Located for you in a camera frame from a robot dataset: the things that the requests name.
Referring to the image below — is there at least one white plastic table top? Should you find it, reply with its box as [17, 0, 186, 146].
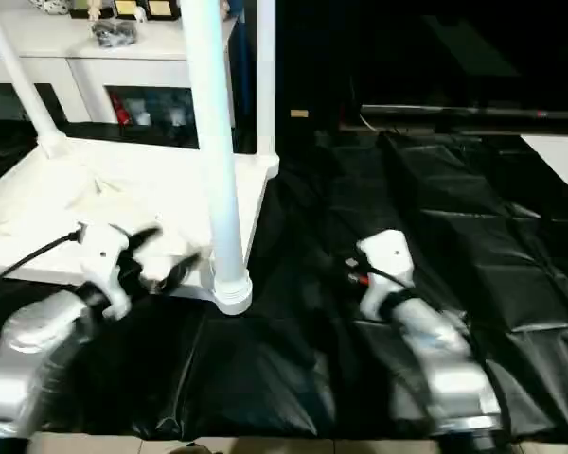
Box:
[0, 137, 280, 304]

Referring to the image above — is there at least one small yellow box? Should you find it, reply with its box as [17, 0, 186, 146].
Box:
[114, 0, 141, 20]

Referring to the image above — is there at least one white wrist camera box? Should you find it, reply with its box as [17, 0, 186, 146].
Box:
[76, 223, 133, 318]
[358, 230, 417, 321]

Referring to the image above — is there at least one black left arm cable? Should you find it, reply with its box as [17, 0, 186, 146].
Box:
[0, 230, 86, 280]

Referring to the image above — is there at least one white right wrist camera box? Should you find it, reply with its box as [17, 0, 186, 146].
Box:
[358, 230, 417, 321]

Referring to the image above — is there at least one white flat board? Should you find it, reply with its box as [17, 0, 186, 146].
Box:
[521, 134, 568, 204]

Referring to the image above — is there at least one white cabinet with glass doors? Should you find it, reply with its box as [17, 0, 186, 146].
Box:
[0, 0, 240, 129]

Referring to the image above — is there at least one black horizontal rail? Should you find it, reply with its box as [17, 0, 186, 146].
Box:
[360, 104, 568, 126]

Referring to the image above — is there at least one small white ornament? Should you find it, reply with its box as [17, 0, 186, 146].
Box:
[36, 0, 73, 15]

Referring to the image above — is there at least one black plastic mat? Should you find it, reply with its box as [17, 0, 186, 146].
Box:
[0, 118, 568, 441]

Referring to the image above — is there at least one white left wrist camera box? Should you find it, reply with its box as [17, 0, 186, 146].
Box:
[76, 223, 133, 318]

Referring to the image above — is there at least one white plastic table leg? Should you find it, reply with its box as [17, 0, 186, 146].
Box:
[0, 0, 65, 157]
[178, 0, 255, 316]
[256, 0, 277, 162]

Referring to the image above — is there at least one dark object on cabinet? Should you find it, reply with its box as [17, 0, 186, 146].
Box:
[93, 21, 138, 48]

